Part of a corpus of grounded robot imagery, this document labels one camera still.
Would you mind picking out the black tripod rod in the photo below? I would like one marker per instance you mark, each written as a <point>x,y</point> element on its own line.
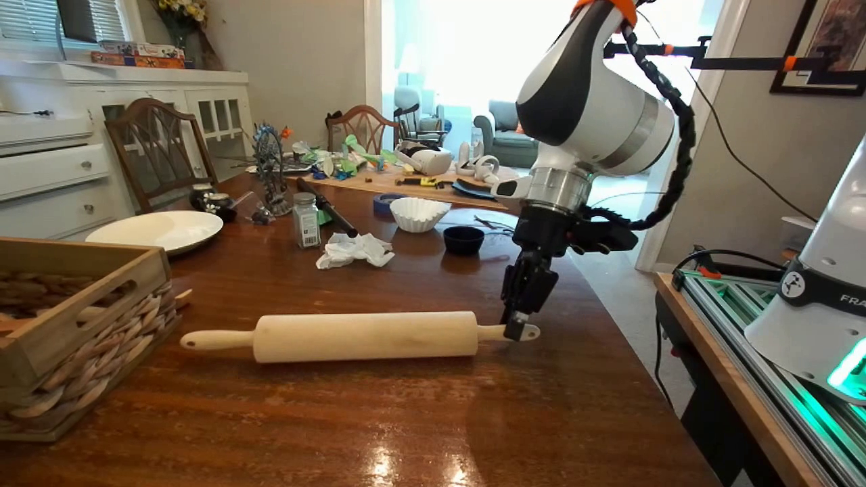
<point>791,72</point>

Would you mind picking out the black metal gear decoration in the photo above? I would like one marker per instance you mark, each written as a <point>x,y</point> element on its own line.
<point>270,160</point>

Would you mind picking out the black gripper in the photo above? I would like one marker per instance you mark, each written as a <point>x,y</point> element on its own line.
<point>543,237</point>

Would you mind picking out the white ceramic plate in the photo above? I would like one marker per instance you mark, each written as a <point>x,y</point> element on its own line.
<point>172,230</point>

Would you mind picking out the wooden rolling pin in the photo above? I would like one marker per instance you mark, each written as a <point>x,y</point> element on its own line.
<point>360,336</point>

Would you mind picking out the white paper coffee filter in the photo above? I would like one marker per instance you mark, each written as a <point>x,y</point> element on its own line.
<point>418,215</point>

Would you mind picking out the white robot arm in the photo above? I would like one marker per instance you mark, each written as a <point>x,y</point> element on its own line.
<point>596,107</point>

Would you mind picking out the wicker basket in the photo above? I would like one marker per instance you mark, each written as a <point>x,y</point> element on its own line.
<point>76,319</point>

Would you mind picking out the black measuring cup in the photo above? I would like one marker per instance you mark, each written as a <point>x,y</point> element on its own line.
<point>464,239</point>

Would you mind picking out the wooden dining chair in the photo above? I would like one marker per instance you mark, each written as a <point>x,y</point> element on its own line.
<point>161,153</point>

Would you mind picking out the crumpled white napkin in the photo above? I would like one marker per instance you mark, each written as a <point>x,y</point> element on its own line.
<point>345,249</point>

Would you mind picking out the robot base mounting platform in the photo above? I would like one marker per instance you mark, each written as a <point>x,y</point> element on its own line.
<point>750,414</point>

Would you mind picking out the white glass-door cabinet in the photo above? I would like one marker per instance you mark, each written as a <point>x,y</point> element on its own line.
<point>87,143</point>

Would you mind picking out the small glass jar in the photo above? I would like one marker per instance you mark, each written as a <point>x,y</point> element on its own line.
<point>306,221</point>

